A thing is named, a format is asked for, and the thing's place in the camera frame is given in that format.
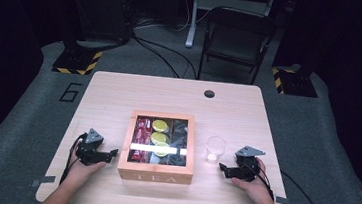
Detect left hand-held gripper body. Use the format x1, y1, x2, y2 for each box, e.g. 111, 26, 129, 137
74, 126, 114, 168

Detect wooden tea box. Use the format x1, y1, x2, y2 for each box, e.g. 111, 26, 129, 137
115, 107, 200, 186

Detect dark tea bags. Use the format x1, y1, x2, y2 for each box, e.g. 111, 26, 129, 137
167, 119, 191, 168

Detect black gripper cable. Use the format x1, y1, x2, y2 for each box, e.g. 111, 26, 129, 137
249, 158, 280, 202
59, 131, 88, 187

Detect yellow lidded capsule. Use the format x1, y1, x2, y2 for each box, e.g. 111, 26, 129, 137
150, 131, 170, 146
151, 118, 170, 134
153, 141, 171, 158

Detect black cable bundle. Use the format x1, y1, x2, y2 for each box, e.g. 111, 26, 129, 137
126, 34, 203, 82

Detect thin black cable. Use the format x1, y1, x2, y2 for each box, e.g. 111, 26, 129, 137
277, 170, 333, 204

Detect black equipment cabinet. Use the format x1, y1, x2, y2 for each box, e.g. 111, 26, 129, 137
62, 0, 137, 46

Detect person's left hand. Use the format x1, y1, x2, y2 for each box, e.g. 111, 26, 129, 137
63, 145, 108, 193

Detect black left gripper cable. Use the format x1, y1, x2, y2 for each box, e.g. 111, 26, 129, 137
59, 131, 88, 187

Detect red tea packets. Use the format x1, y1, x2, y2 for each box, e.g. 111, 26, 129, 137
128, 115, 154, 164

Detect person's right hand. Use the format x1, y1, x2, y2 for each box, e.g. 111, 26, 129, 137
228, 155, 278, 204

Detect wooden framed glass lid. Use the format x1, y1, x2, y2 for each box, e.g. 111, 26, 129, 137
117, 108, 200, 176

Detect white metal stand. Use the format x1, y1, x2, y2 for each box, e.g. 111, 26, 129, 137
184, 0, 277, 56

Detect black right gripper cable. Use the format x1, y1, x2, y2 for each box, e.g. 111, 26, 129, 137
249, 158, 280, 202

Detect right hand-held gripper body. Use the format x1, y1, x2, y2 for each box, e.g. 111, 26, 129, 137
232, 144, 267, 184

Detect black striped stand base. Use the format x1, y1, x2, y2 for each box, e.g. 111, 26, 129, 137
268, 62, 322, 99
51, 38, 104, 78

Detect grey table bracket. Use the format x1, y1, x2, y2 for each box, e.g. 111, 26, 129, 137
273, 193, 300, 204
29, 173, 57, 190

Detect black folding chair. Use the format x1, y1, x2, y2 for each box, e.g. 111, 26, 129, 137
196, 4, 279, 89

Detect clear plastic cup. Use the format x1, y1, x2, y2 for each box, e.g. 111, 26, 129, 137
203, 135, 229, 166

